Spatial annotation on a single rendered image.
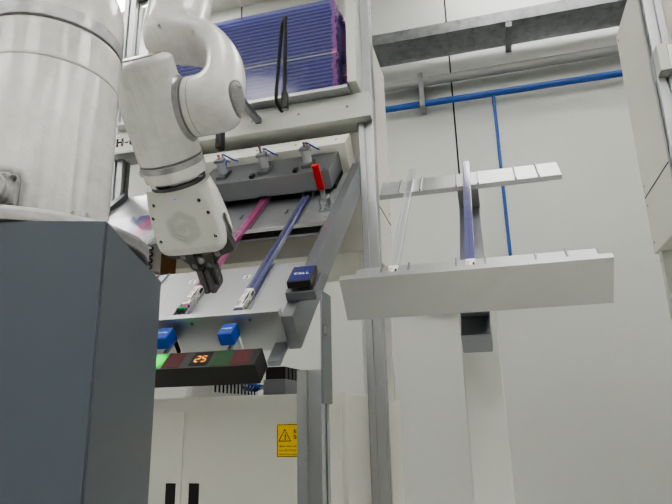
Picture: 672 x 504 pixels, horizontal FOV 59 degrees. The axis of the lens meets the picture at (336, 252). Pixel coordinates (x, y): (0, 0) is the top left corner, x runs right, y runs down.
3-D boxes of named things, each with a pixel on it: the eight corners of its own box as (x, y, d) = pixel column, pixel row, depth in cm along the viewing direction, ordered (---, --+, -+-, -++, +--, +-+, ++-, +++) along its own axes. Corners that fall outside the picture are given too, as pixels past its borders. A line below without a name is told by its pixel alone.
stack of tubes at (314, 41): (338, 85, 152) (336, -3, 160) (160, 116, 165) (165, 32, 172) (350, 109, 164) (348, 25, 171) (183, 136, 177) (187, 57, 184)
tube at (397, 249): (394, 300, 80) (393, 293, 80) (384, 301, 81) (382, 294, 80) (416, 173, 125) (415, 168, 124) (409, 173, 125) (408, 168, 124)
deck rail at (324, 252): (301, 348, 93) (292, 315, 91) (289, 349, 94) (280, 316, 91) (364, 184, 155) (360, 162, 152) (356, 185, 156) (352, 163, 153)
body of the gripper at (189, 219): (129, 187, 78) (156, 262, 83) (199, 177, 76) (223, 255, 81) (154, 168, 85) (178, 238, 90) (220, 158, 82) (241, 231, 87)
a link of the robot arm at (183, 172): (125, 173, 77) (133, 194, 78) (186, 164, 75) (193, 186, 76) (154, 152, 84) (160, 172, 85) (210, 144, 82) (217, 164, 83)
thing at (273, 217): (333, 240, 127) (328, 219, 125) (69, 267, 143) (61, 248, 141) (356, 184, 156) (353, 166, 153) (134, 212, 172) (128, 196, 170)
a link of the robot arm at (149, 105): (215, 142, 82) (154, 152, 84) (186, 43, 76) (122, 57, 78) (194, 162, 75) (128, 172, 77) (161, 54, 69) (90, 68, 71)
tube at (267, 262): (239, 319, 94) (238, 313, 94) (231, 320, 95) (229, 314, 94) (309, 199, 138) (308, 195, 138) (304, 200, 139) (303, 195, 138)
